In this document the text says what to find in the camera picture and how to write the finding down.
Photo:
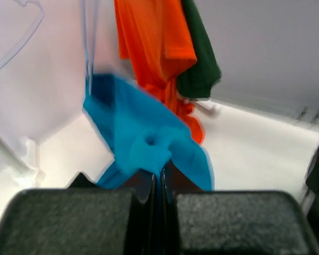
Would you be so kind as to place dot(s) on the white metal clothes rack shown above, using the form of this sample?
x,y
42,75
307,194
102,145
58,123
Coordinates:
x,y
26,172

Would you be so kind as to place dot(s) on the dark green t shirt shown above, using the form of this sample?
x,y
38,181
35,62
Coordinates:
x,y
198,81

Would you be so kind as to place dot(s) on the orange t shirt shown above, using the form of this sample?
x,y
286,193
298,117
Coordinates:
x,y
155,37

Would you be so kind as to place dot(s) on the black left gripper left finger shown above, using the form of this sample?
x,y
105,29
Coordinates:
x,y
75,221

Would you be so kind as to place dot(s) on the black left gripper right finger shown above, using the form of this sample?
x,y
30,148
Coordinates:
x,y
231,222

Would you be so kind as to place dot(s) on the white printed t shirt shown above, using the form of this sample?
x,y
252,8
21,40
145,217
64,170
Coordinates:
x,y
209,108

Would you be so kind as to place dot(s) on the blue t shirt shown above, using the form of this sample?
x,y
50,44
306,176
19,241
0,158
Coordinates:
x,y
141,133

